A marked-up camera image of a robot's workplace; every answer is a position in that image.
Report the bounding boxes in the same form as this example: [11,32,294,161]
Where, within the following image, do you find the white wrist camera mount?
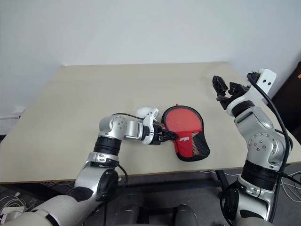
[137,106,161,145]
[226,68,277,111]

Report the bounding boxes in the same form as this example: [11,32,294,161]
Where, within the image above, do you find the red table tennis paddle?
[164,108,201,133]

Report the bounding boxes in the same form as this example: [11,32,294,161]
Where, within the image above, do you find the white floor cables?
[0,181,71,219]
[278,169,301,203]

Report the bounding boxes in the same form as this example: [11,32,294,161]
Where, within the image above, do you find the dark rounded shape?
[173,203,198,226]

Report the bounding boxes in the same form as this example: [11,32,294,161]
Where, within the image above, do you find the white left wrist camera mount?
[137,106,161,145]

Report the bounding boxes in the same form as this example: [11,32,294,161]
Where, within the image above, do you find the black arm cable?
[111,113,143,121]
[246,72,294,223]

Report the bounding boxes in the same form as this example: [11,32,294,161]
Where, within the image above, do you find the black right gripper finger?
[212,75,230,96]
[228,81,240,95]

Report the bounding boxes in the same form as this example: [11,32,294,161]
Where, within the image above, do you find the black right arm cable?
[246,72,294,223]

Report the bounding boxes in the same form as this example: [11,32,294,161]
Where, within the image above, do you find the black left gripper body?
[149,124,166,146]

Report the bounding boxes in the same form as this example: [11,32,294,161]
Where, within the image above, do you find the black table leg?
[215,169,230,200]

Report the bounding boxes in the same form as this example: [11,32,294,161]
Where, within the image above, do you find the white wall cable duct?
[0,106,26,120]

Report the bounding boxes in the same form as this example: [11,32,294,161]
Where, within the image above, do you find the red black paddle case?
[160,103,211,163]

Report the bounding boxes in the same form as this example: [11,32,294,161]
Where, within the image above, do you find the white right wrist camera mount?
[226,68,277,111]

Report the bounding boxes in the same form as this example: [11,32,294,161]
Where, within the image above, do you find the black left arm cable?
[111,113,143,121]

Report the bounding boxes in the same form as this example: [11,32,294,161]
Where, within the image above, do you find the black box with orange mark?
[269,60,301,114]

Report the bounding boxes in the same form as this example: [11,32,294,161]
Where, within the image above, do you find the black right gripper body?
[215,82,250,109]

